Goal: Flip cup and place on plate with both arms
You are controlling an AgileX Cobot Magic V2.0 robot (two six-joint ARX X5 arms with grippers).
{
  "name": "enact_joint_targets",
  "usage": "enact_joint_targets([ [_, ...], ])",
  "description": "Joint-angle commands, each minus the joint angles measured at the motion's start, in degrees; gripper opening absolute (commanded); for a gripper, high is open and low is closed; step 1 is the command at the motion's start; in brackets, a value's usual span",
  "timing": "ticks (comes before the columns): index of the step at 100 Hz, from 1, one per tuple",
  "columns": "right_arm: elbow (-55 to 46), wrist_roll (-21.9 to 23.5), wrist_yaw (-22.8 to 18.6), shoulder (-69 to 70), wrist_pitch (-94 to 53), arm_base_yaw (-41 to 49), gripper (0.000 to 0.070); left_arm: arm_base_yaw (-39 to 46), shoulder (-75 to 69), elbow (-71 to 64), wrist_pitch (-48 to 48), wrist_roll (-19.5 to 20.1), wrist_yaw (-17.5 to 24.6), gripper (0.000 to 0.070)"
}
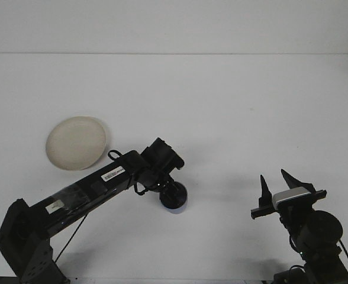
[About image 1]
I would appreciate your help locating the pale blue cup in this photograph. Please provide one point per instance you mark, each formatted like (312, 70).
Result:
(177, 210)

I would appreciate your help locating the pale round plate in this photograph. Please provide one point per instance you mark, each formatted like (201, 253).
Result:
(73, 142)

